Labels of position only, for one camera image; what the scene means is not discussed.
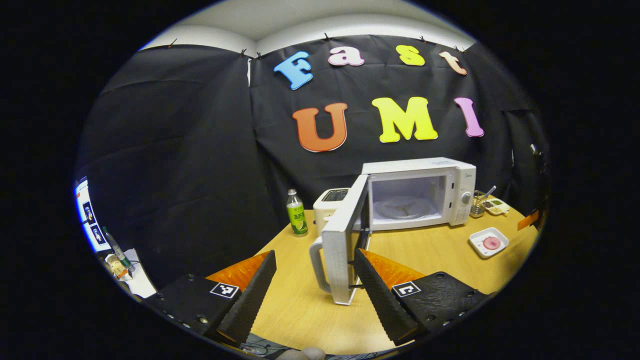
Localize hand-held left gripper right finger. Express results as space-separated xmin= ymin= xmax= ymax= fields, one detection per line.
xmin=353 ymin=248 xmax=493 ymax=347

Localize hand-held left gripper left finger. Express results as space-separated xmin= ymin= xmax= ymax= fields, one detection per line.
xmin=142 ymin=250 xmax=277 ymax=347

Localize white square food plate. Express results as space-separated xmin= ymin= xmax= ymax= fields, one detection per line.
xmin=469 ymin=227 xmax=510 ymax=259

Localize white microwave oven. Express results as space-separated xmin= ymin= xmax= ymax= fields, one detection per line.
xmin=309 ymin=157 xmax=477 ymax=306

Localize white divided snack tray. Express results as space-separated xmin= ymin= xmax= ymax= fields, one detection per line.
xmin=482 ymin=197 xmax=511 ymax=217

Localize green label drink bottle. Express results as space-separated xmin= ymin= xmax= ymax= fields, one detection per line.
xmin=286 ymin=189 xmax=309 ymax=238

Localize white toaster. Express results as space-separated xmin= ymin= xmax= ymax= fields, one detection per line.
xmin=313 ymin=187 xmax=352 ymax=236

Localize white paper sheet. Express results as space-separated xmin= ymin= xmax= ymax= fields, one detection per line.
xmin=102 ymin=248 xmax=157 ymax=300

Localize small beige object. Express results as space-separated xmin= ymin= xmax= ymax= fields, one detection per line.
xmin=105 ymin=254 xmax=130 ymax=280

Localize green marker pen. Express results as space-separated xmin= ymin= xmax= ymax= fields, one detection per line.
xmin=101 ymin=226 xmax=135 ymax=273

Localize black backdrop cloth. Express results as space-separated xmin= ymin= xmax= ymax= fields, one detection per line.
xmin=75 ymin=34 xmax=551 ymax=301

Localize blue white display screen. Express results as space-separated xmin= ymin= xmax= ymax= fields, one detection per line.
xmin=75 ymin=179 xmax=112 ymax=253

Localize metal wire basket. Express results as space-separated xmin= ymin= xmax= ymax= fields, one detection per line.
xmin=470 ymin=190 xmax=488 ymax=219

